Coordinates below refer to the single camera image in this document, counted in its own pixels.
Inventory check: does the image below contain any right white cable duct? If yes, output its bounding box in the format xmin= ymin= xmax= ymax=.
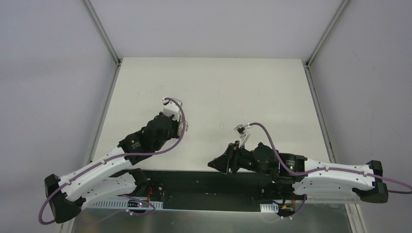
xmin=260 ymin=203 xmax=279 ymax=214

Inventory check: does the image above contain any purple cable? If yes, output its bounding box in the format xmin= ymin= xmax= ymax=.
xmin=247 ymin=122 xmax=412 ymax=219
xmin=38 ymin=97 xmax=187 ymax=225

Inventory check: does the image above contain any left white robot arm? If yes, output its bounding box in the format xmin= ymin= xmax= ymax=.
xmin=38 ymin=110 xmax=187 ymax=225

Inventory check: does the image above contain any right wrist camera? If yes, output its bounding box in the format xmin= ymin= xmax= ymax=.
xmin=234 ymin=124 xmax=251 ymax=148

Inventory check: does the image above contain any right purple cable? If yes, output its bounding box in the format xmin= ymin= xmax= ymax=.
xmin=247 ymin=122 xmax=412 ymax=219

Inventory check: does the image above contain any left white cable duct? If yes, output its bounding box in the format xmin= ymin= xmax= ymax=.
xmin=87 ymin=199 xmax=163 ymax=210

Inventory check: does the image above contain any aluminium frame post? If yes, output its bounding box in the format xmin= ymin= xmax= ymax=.
xmin=305 ymin=0 xmax=352 ymax=69
xmin=81 ymin=0 xmax=121 ymax=67

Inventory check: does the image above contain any left aluminium frame post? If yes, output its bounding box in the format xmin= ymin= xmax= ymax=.
xmin=81 ymin=0 xmax=121 ymax=67

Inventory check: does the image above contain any right aluminium frame post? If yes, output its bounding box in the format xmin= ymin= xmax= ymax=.
xmin=305 ymin=0 xmax=352 ymax=69

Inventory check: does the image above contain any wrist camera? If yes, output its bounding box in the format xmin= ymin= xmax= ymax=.
xmin=234 ymin=124 xmax=251 ymax=148
xmin=162 ymin=97 xmax=181 ymax=121

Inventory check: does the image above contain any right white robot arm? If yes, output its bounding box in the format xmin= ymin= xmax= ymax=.
xmin=207 ymin=141 xmax=389 ymax=203

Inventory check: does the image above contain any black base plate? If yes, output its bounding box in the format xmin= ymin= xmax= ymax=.
xmin=130 ymin=168 xmax=303 ymax=212

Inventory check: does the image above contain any white cable duct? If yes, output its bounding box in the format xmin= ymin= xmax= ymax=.
xmin=87 ymin=199 xmax=163 ymax=210
xmin=260 ymin=203 xmax=279 ymax=214

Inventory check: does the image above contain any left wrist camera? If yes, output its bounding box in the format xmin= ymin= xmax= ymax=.
xmin=162 ymin=97 xmax=181 ymax=121

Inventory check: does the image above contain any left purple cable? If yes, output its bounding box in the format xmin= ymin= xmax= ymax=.
xmin=38 ymin=97 xmax=187 ymax=225

